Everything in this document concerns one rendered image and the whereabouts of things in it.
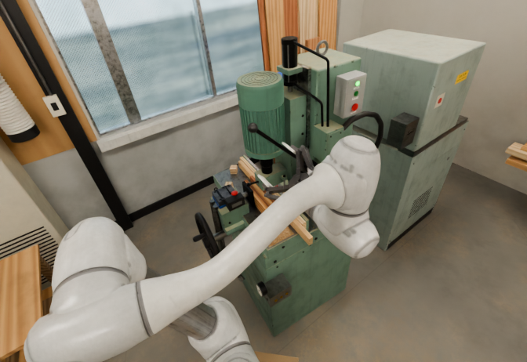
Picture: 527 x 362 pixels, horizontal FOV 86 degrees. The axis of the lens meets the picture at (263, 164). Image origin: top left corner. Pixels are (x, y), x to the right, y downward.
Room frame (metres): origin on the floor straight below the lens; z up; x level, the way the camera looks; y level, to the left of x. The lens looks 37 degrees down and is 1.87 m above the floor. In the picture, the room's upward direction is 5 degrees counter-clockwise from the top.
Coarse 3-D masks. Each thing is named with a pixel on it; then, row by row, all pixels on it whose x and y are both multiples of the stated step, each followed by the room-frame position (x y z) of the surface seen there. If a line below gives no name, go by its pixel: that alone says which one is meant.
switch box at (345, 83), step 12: (348, 72) 1.06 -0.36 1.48; (360, 72) 1.05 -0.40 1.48; (336, 84) 1.03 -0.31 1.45; (348, 84) 0.99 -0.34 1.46; (360, 84) 1.02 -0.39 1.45; (336, 96) 1.03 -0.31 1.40; (348, 96) 0.99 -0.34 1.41; (360, 96) 1.02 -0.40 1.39; (336, 108) 1.02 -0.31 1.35; (348, 108) 0.99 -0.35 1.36; (360, 108) 1.02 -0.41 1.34
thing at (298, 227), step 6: (240, 162) 1.28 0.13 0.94; (246, 168) 1.22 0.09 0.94; (246, 174) 1.21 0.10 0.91; (252, 174) 1.17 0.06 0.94; (294, 222) 0.81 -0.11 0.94; (294, 228) 0.81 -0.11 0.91; (300, 228) 0.78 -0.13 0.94; (300, 234) 0.77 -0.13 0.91; (306, 234) 0.74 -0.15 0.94; (306, 240) 0.73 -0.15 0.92; (312, 240) 0.72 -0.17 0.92
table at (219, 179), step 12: (240, 168) 1.28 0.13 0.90; (216, 180) 1.19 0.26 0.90; (228, 180) 1.18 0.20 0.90; (240, 180) 1.17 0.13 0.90; (252, 216) 0.90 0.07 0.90; (228, 228) 0.87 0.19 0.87; (240, 228) 0.88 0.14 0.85; (288, 240) 0.76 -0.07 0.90; (300, 240) 0.79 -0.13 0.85; (264, 252) 0.74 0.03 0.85; (276, 252) 0.73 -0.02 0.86
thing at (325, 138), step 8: (320, 128) 0.97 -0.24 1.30; (328, 128) 0.96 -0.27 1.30; (336, 128) 0.96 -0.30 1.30; (320, 136) 0.95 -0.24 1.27; (328, 136) 0.92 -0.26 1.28; (336, 136) 0.94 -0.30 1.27; (320, 144) 0.95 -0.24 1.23; (328, 144) 0.92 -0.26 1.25; (320, 152) 0.95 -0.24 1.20; (328, 152) 0.93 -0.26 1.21; (320, 160) 0.95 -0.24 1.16
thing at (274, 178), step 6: (276, 168) 1.03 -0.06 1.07; (282, 168) 1.02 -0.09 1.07; (264, 174) 1.00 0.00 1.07; (270, 174) 0.99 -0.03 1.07; (276, 174) 1.00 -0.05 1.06; (282, 174) 1.01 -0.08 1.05; (258, 180) 0.99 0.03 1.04; (270, 180) 0.98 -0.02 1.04; (276, 180) 0.99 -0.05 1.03; (282, 180) 1.01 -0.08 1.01
